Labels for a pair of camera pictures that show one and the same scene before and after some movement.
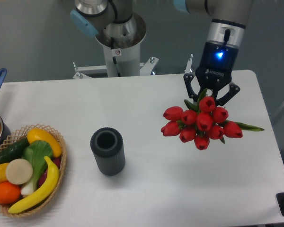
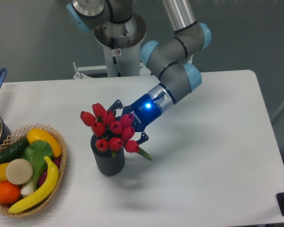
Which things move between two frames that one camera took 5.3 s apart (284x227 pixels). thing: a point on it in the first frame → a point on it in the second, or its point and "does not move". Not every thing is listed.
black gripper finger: [234, 90] → [144, 138]
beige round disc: [19, 171] does not move
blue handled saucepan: [0, 135] does not move
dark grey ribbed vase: [108, 144] does not move
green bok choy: [35, 152] does not move
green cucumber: [14, 151] does not move
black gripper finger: [188, 77] → [117, 104]
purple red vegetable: [42, 178] does not move
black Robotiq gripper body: [218, 61] → [148, 108]
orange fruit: [6, 193] does not move
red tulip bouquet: [198, 123] → [115, 133]
